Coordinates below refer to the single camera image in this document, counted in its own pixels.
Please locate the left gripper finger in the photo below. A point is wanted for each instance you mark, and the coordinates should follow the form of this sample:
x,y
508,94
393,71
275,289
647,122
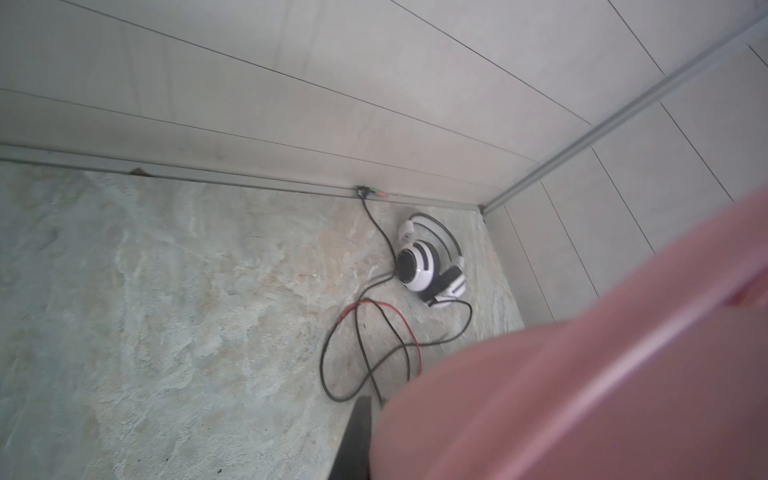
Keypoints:
x,y
352,458

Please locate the white black headphones with cable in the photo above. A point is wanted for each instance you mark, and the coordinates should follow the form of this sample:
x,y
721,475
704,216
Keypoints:
x,y
429,262

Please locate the pink headphones with cable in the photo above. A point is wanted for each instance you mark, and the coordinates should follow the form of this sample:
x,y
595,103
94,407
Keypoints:
x,y
665,377

